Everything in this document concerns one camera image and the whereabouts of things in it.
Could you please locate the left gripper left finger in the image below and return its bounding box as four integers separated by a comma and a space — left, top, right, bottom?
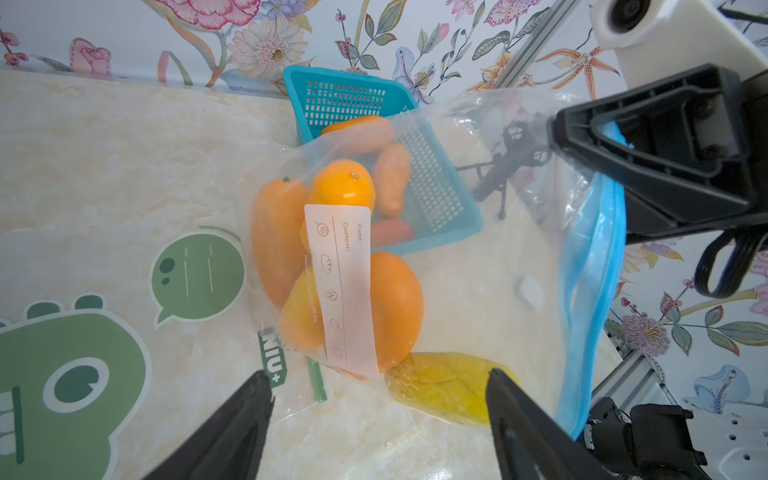
146, 370, 275, 479

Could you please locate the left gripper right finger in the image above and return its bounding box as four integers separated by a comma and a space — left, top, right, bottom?
486, 368, 611, 479

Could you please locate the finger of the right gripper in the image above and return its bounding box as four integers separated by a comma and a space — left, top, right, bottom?
551, 64, 767, 243

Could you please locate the yellow-green mango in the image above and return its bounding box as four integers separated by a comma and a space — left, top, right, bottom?
379, 352, 520, 426

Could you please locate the large orange mango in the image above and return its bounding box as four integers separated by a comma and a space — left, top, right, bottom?
370, 252, 425, 373

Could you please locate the clear blue-zip bag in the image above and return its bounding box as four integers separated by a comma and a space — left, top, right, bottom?
233, 88, 607, 437

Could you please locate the teal plastic basket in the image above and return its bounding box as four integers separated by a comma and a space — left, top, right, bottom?
283, 66, 482, 255

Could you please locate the clear green-zip bag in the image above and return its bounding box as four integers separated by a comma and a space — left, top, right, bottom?
1, 226, 327, 479

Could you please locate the red mango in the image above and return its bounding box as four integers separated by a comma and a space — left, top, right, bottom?
371, 218, 415, 249

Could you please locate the black microphone on stand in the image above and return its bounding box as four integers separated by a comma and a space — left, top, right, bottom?
456, 121, 552, 220

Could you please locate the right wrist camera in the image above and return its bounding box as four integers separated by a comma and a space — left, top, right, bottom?
589, 0, 767, 89

